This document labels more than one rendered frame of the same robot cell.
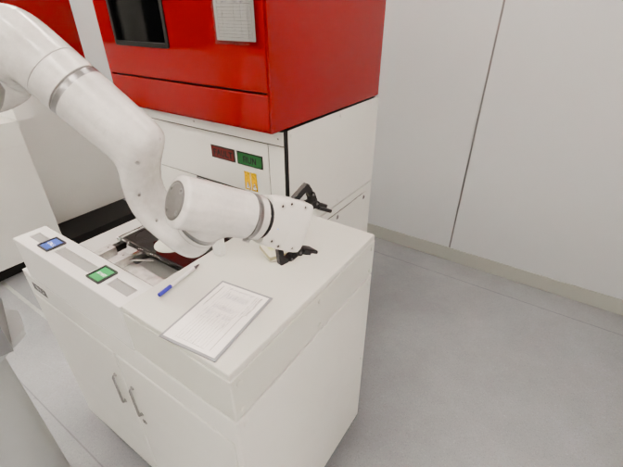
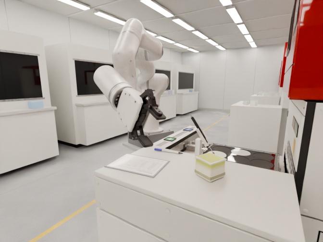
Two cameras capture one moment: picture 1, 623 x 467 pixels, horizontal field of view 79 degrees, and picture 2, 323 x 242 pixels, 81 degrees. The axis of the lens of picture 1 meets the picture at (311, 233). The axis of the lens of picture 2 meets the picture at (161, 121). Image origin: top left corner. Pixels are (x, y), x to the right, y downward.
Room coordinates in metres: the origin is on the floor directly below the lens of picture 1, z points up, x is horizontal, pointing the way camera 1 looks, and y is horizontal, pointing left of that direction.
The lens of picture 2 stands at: (0.68, -0.49, 1.28)
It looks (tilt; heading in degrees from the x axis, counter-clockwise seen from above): 11 degrees down; 87
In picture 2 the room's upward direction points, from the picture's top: straight up
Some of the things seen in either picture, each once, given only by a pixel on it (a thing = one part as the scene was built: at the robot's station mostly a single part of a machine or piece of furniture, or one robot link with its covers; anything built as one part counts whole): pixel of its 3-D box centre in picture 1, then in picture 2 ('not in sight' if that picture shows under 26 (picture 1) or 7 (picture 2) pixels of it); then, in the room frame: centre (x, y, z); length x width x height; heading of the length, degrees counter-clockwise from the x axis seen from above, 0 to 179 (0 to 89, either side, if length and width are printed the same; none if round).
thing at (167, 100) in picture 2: not in sight; (151, 91); (0.67, 5.88, 1.00); 1.80 x 1.08 x 2.00; 56
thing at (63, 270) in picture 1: (83, 280); (179, 145); (0.85, 0.65, 0.89); 0.55 x 0.09 x 0.14; 56
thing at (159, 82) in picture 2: not in sight; (155, 90); (0.71, 0.91, 1.23); 0.19 x 0.12 x 0.24; 170
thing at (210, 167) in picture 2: (275, 243); (209, 166); (0.88, 0.10, 1.00); 0.07 x 0.07 x 0.07; 30
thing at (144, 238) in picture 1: (198, 231); (238, 159); (1.12, 0.39, 0.90); 0.34 x 0.34 x 0.01; 56
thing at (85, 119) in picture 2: not in sight; (99, 95); (-0.56, 4.05, 1.00); 1.80 x 1.08 x 2.00; 56
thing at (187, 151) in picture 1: (204, 166); (292, 133); (1.41, 0.42, 1.02); 0.82 x 0.03 x 0.40; 56
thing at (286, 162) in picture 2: not in sight; (287, 168); (1.30, 0.28, 0.89); 0.44 x 0.02 x 0.10; 56
